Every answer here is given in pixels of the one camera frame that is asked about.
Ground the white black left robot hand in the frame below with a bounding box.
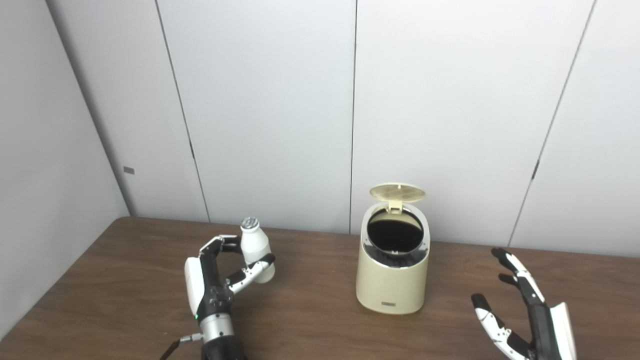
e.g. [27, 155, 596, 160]
[184, 235, 276, 322]

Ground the cream-colored round bin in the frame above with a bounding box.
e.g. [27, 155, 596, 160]
[356, 183, 431, 315]

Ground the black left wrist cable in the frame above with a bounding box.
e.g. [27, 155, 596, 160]
[160, 333, 203, 360]

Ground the small white plastic bottle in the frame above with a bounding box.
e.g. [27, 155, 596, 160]
[240, 217, 276, 284]

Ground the cream round bin lid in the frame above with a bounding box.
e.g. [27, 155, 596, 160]
[369, 183, 427, 214]

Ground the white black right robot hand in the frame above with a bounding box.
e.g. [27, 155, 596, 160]
[471, 247, 577, 360]

